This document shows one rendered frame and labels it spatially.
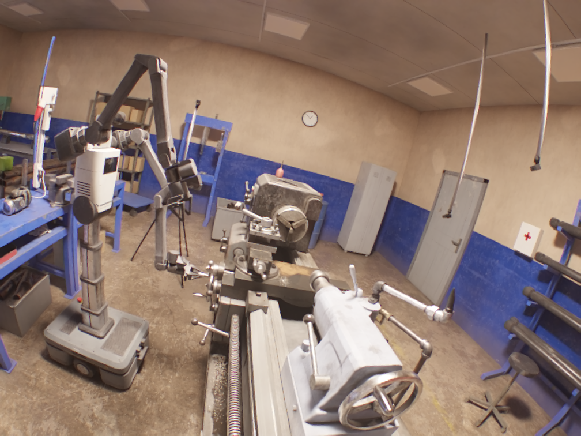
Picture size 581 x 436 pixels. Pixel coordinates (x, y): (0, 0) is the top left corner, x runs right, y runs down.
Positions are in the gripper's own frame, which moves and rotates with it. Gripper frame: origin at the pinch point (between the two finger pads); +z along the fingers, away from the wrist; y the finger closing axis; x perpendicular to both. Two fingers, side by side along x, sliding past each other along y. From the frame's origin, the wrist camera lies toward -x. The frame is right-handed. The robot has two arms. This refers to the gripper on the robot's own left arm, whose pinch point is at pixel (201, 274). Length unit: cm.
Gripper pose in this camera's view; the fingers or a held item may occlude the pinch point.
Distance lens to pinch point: 160.5
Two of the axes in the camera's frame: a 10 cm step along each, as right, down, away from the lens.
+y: 0.0, -7.0, 7.1
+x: -3.1, 6.8, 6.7
